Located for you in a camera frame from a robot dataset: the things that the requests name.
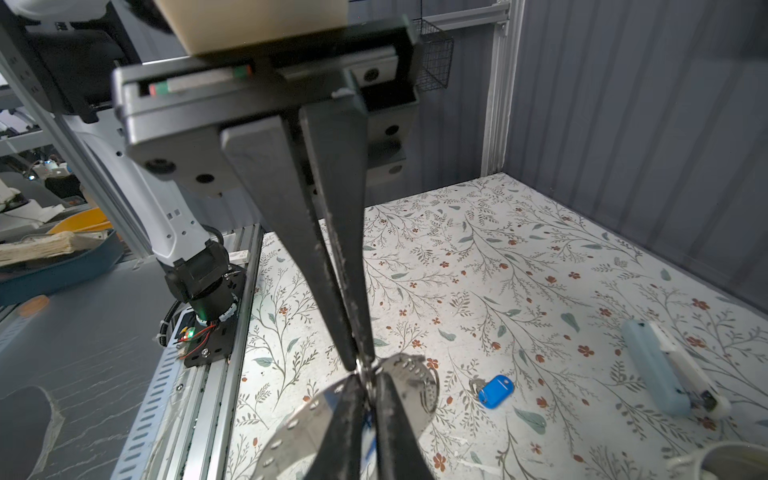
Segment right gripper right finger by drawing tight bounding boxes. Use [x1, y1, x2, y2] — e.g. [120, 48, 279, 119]
[374, 373, 433, 480]

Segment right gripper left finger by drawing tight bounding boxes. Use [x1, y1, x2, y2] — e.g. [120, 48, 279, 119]
[305, 376, 367, 480]

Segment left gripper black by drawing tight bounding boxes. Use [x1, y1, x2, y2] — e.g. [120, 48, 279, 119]
[112, 17, 420, 371]

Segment blue key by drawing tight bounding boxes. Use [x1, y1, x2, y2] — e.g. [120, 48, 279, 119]
[469, 375, 515, 409]

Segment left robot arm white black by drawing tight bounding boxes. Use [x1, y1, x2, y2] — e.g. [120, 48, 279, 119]
[1, 1, 423, 372]

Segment blue bin with clutter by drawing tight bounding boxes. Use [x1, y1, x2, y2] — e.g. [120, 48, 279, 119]
[1, 208, 124, 306]

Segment light blue stapler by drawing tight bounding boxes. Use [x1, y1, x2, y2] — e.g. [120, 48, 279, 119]
[621, 320, 731, 420]

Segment white pencil cup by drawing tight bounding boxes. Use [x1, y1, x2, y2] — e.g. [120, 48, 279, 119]
[666, 441, 767, 480]

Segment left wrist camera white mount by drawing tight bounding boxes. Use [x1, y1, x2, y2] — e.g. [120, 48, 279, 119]
[156, 0, 348, 55]

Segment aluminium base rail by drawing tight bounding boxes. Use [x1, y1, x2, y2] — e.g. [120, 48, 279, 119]
[111, 224, 264, 479]

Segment black wire basket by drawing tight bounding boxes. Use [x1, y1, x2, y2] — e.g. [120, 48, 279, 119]
[413, 18, 454, 92]

